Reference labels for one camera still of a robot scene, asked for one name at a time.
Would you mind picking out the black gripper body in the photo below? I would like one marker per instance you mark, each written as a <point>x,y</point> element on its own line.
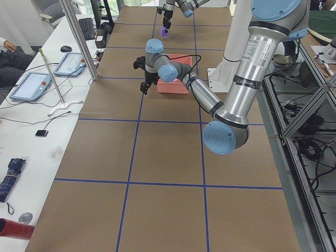
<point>150,77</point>
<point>166,13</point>

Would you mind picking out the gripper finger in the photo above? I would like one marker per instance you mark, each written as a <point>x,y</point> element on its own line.
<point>167,26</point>
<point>164,22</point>
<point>144,87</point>

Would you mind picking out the purple foam block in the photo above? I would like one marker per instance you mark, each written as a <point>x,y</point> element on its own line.
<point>163,32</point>

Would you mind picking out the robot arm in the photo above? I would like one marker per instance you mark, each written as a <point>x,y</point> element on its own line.
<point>187,8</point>
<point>272,22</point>

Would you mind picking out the pink plastic bin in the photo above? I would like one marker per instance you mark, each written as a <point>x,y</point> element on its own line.
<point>176,86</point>

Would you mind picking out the black box with label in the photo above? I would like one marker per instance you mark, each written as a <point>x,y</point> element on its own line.
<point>101,38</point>

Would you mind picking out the far teach pendant tablet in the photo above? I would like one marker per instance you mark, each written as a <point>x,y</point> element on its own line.
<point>71,65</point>

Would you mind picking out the teach pendant tablet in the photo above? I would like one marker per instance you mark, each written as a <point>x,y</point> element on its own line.
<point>32,87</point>
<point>71,65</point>

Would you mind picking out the black keyboard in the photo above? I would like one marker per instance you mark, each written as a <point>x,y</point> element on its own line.
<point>87,28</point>

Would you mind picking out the black computer mouse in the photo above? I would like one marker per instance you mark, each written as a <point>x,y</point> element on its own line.
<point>65,49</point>

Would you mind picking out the long metal grabber stick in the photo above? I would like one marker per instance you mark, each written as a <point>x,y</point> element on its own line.
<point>52,76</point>

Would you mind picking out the near teach pendant tablet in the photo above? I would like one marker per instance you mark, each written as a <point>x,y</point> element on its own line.
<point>32,87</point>

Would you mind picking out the clear plastic packet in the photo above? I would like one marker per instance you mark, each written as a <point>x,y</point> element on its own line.
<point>55,154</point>

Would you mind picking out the small black phone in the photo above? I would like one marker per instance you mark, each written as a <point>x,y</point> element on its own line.
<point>41,133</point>

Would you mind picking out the person in white shirt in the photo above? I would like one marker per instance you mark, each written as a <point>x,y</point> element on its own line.
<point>13,64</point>

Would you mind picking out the folded dark blue umbrella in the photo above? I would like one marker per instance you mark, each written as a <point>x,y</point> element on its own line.
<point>14,169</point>

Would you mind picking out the round metal lid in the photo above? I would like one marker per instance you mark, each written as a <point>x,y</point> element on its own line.
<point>26,218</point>

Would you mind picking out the red cylinder bottle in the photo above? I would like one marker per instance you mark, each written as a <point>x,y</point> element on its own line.
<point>16,230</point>

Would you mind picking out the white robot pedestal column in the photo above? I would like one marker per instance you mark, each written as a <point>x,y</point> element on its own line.
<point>220,78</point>

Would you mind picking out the aluminium frame post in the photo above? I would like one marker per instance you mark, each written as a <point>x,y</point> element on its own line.
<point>79,38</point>

